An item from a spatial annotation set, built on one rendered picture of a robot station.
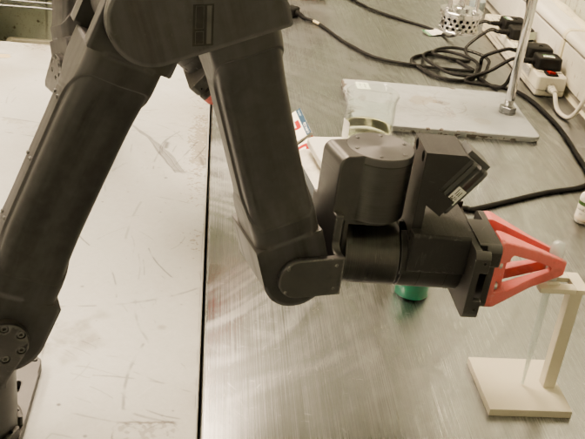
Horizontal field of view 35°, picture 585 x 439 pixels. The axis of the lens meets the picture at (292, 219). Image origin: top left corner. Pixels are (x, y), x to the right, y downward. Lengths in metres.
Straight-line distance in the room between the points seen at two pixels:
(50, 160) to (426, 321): 0.49
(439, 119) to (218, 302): 0.65
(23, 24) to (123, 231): 2.62
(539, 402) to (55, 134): 0.51
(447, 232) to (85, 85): 0.33
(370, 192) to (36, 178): 0.26
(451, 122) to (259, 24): 0.90
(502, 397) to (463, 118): 0.72
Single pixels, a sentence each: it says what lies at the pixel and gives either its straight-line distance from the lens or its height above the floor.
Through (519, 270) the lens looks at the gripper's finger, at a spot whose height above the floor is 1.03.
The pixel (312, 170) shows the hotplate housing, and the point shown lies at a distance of 1.14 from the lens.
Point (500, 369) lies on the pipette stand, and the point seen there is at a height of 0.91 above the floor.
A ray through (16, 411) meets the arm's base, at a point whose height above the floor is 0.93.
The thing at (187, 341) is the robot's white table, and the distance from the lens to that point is 0.93.
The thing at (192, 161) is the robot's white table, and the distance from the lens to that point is 1.29.
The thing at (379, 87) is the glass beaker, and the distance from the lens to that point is 1.15.
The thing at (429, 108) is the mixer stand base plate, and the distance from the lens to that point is 1.56.
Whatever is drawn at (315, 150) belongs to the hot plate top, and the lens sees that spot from 1.14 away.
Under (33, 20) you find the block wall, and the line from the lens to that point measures 3.67.
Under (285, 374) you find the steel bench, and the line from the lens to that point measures 0.90.
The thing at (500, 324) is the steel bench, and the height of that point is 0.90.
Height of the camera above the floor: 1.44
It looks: 28 degrees down
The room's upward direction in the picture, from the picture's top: 7 degrees clockwise
